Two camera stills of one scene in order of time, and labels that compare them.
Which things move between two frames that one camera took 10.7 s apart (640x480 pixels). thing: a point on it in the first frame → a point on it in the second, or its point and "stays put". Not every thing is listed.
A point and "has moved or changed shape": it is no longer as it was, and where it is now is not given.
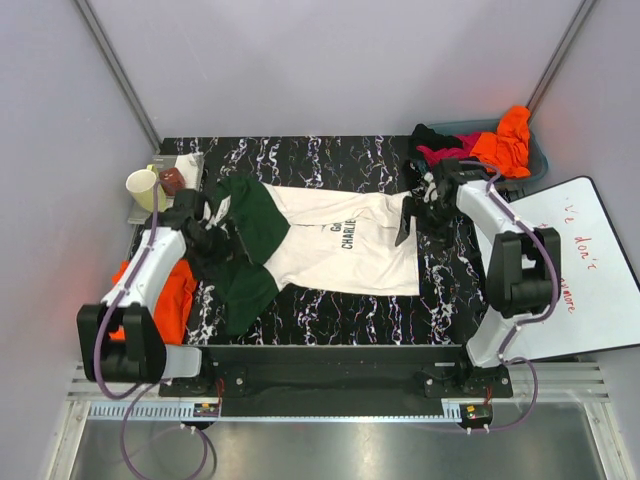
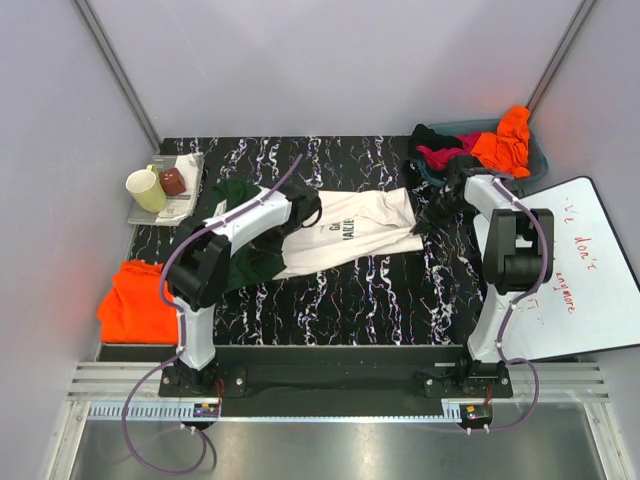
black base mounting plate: (338, 381) stays put
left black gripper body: (212, 250) → (271, 242)
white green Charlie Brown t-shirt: (305, 239) has moved or changed shape
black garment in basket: (425, 137) stays put
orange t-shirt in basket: (507, 148) stays put
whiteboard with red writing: (599, 304) stays put
